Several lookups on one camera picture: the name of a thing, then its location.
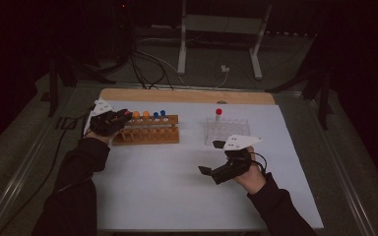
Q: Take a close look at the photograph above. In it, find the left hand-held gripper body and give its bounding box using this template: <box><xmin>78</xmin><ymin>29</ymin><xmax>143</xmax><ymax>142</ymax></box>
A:
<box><xmin>84</xmin><ymin>99</ymin><xmax>127</xmax><ymax>138</ymax></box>

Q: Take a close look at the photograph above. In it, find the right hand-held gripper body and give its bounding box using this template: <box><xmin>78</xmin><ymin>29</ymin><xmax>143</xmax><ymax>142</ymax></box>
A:
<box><xmin>211</xmin><ymin>135</ymin><xmax>264</xmax><ymax>186</ymax></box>

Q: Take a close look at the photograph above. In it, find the clear plastic test tube rack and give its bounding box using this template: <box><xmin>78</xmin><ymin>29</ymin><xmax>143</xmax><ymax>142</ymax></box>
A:
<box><xmin>204</xmin><ymin>116</ymin><xmax>252</xmax><ymax>147</ymax></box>

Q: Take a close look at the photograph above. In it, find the wooden test tube rack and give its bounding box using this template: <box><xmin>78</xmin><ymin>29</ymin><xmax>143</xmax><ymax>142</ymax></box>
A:
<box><xmin>111</xmin><ymin>114</ymin><xmax>180</xmax><ymax>147</ymax></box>

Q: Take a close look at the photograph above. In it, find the person's left hand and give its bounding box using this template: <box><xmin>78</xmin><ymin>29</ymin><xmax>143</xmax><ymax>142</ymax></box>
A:
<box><xmin>86</xmin><ymin>131</ymin><xmax>116</xmax><ymax>146</ymax></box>

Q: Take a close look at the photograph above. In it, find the person's right hand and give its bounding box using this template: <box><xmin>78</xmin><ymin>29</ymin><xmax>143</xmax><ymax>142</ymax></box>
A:
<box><xmin>233</xmin><ymin>147</ymin><xmax>268</xmax><ymax>196</ymax></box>

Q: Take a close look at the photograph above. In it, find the white table mat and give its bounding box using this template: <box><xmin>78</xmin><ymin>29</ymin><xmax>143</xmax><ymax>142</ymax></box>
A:
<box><xmin>92</xmin><ymin>99</ymin><xmax>325</xmax><ymax>231</ymax></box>

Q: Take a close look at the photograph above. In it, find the black stand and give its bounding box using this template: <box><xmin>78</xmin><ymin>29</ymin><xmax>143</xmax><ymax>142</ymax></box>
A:
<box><xmin>265</xmin><ymin>62</ymin><xmax>335</xmax><ymax>131</ymax></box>
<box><xmin>40</xmin><ymin>53</ymin><xmax>117</xmax><ymax>118</ymax></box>

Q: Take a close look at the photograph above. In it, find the white metal stand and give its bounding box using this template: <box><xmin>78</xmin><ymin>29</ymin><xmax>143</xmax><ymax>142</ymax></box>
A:
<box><xmin>176</xmin><ymin>0</ymin><xmax>274</xmax><ymax>81</ymax></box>

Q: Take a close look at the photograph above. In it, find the dark equipment tower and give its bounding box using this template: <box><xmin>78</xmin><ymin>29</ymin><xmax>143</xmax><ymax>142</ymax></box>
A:
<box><xmin>109</xmin><ymin>0</ymin><xmax>136</xmax><ymax>67</ymax></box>

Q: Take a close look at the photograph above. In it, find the metal floor rail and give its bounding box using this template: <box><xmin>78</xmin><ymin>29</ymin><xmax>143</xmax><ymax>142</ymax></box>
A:
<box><xmin>75</xmin><ymin>82</ymin><xmax>304</xmax><ymax>98</ymax></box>
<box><xmin>303</xmin><ymin>97</ymin><xmax>377</xmax><ymax>236</ymax></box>
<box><xmin>0</xmin><ymin>124</ymin><xmax>58</xmax><ymax>236</ymax></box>

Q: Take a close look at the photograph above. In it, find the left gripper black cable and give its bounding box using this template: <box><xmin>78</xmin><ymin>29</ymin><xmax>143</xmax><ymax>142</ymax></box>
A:
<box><xmin>80</xmin><ymin>107</ymin><xmax>96</xmax><ymax>143</ymax></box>

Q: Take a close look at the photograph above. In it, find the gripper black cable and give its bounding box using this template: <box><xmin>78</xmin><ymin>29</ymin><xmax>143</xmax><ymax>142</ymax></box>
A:
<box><xmin>250</xmin><ymin>151</ymin><xmax>269</xmax><ymax>175</ymax></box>
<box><xmin>80</xmin><ymin>107</ymin><xmax>96</xmax><ymax>143</ymax></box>

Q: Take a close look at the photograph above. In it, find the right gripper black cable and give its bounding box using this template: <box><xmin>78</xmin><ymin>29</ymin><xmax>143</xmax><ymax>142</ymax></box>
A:
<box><xmin>250</xmin><ymin>151</ymin><xmax>269</xmax><ymax>175</ymax></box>

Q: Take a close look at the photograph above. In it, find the black floor cable bundle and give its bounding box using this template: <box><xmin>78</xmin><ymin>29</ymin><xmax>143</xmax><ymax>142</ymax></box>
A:
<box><xmin>129</xmin><ymin>42</ymin><xmax>175</xmax><ymax>90</ymax></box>

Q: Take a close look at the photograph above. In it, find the long black floor cable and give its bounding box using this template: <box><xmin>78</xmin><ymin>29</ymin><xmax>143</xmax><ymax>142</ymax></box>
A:
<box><xmin>0</xmin><ymin>112</ymin><xmax>92</xmax><ymax>236</ymax></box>

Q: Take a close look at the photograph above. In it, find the white floor cable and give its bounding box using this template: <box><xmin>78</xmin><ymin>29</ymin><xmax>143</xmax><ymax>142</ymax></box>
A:
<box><xmin>134</xmin><ymin>48</ymin><xmax>229</xmax><ymax>89</ymax></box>

